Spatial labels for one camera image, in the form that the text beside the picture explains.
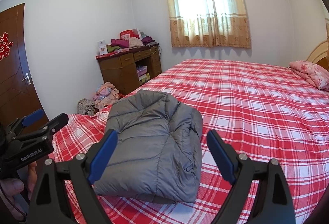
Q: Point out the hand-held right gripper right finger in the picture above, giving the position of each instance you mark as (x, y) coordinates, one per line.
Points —
(221, 159)

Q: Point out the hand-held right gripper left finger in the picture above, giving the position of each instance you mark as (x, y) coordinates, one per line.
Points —
(102, 159)

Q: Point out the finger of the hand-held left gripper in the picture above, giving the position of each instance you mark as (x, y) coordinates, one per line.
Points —
(33, 115)
(56, 122)

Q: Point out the grey puffer jacket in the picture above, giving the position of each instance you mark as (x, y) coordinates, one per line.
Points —
(154, 141)

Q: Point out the pile of pink clothes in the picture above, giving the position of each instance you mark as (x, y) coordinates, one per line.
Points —
(106, 95)

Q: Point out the magenta folded clothes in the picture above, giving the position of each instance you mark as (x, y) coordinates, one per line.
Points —
(119, 43)

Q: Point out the purple folded clothes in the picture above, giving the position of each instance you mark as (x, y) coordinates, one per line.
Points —
(147, 39)

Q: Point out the person's left hand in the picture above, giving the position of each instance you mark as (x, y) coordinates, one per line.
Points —
(11, 186)

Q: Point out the grey floral cloth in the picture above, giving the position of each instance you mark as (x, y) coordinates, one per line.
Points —
(86, 107)

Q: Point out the bed with red plaid sheet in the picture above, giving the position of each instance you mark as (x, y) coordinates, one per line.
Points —
(244, 111)

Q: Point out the brown wooden door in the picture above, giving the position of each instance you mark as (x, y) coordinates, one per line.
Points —
(18, 59)

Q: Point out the red paper door decoration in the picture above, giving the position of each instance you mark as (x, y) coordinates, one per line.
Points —
(5, 46)

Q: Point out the brown wooden desk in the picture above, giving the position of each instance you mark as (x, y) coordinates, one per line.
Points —
(118, 72)

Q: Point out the white upright box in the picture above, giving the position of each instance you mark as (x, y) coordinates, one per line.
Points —
(102, 47)

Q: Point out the yellow box under desk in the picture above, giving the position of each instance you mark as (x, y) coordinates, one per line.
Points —
(144, 78)

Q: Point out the green folded cloth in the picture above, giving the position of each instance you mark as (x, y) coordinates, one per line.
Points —
(112, 48)

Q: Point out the pink flat box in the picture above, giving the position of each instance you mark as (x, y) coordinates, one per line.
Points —
(120, 51)

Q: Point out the purple box under desk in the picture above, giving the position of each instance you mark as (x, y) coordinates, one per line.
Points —
(141, 70)

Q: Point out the beige folded cloth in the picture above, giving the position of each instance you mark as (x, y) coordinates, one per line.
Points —
(135, 43)

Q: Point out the red cardboard box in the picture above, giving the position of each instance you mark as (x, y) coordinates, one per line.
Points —
(128, 34)

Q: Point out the pink floral folded quilt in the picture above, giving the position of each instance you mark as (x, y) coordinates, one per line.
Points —
(311, 73)

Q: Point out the beige floral window curtain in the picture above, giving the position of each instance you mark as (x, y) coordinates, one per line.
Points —
(231, 31)

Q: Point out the wooden headboard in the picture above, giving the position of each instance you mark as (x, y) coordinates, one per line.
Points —
(320, 55)

